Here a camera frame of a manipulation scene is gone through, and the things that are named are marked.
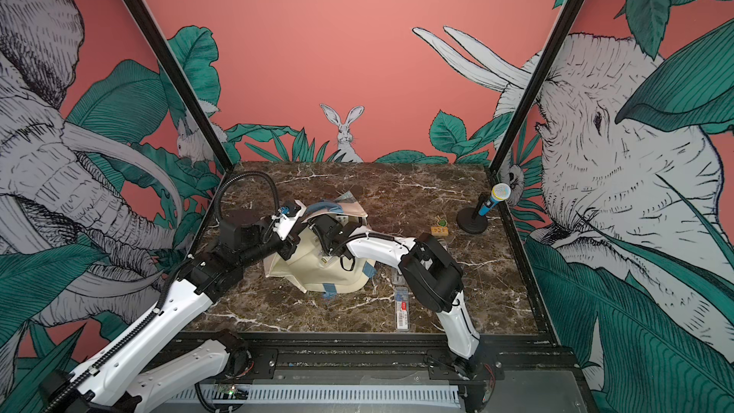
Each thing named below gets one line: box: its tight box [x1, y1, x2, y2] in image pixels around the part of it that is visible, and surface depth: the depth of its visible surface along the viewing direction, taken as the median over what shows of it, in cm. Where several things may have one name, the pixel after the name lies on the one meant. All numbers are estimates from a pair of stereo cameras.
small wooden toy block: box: [430, 225, 449, 237], surface depth 103 cm
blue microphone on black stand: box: [456, 182, 512, 236], surface depth 103 cm
